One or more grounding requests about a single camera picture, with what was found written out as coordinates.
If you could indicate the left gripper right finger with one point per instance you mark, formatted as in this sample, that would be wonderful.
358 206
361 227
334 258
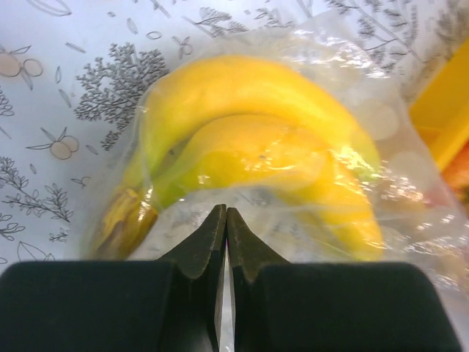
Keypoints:
283 306

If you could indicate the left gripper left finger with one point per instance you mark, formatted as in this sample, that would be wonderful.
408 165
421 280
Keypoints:
169 304

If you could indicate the clear zip top bag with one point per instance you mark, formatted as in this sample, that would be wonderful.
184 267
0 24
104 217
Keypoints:
420 219

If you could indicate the yellow fake banana bunch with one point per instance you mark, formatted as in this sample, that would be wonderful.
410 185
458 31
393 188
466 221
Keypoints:
241 121

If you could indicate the yellow plastic tray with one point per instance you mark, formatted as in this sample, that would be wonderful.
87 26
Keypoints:
440 114

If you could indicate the floral tablecloth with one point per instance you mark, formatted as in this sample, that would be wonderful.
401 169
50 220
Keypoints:
72 71

